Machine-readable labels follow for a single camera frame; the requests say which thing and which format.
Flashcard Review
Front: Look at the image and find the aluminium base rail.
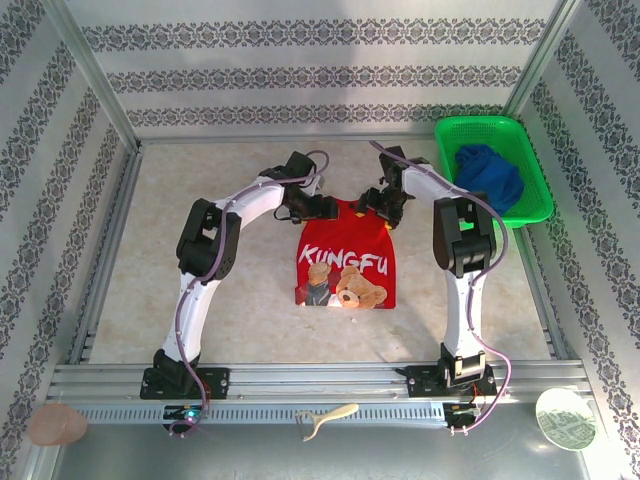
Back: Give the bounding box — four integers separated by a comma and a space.
47, 362, 591, 402

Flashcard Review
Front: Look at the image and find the red t-shirt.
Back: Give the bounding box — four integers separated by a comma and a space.
293, 197, 399, 311

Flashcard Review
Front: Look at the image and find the blue cloth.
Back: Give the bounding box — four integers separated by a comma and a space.
453, 143, 526, 219

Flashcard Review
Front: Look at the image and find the small controller board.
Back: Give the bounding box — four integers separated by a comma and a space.
163, 404, 209, 424
444, 402, 484, 421

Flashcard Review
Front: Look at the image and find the cream peeler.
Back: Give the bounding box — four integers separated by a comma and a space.
295, 402, 360, 442

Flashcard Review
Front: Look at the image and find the green plastic basket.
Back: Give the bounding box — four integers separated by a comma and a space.
433, 115, 555, 230

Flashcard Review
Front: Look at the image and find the aluminium back bar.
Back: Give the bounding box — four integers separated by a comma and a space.
139, 132, 436, 146

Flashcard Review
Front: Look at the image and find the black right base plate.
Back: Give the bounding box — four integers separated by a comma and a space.
404, 364, 499, 399

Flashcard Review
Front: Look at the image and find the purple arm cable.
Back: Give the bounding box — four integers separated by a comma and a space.
167, 149, 331, 439
368, 139, 515, 436

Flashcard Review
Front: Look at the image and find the aluminium side rail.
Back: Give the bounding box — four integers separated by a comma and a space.
514, 227, 584, 361
67, 144, 146, 365

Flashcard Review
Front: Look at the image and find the green patterned round disc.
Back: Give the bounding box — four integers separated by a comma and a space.
535, 388, 599, 451

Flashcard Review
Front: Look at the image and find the slotted grey cable duct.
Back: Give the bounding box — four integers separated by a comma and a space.
79, 403, 446, 426

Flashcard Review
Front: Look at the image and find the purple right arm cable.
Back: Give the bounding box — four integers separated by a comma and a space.
368, 139, 515, 436

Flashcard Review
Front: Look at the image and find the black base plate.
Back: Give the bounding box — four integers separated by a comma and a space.
404, 364, 499, 399
139, 367, 231, 400

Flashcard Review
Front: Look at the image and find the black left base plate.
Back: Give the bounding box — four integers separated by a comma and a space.
139, 367, 231, 400

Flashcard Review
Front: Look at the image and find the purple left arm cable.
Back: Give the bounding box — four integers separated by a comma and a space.
167, 149, 331, 439

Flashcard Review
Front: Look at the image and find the aluminium frame post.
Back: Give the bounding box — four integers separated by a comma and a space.
502, 0, 584, 119
42, 0, 144, 154

